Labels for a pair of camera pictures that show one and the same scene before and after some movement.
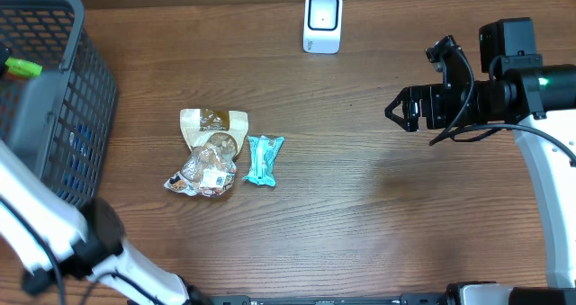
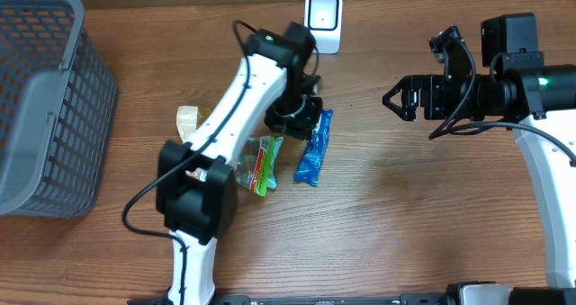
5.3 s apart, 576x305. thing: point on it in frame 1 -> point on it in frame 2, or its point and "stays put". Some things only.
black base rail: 247,300 stays put
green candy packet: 23,67 -> 254,163
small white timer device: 323,22 stays put
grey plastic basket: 57,124 stays put
